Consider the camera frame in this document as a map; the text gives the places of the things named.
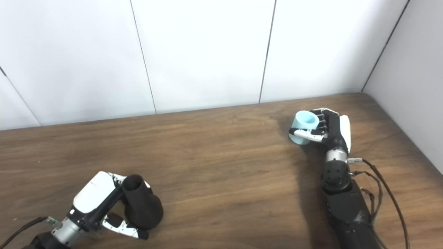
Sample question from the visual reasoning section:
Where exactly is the light-blue hose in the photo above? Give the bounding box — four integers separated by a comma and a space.
289, 111, 319, 145

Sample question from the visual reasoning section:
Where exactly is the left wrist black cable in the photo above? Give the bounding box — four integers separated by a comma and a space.
0, 216, 62, 249

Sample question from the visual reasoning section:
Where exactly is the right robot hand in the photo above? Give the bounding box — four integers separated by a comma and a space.
289, 108, 352, 154

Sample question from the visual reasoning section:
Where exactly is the black nozzle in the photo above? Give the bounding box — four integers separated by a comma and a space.
122, 174, 164, 230

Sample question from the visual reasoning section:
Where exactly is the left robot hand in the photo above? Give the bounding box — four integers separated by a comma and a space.
66, 171, 150, 240

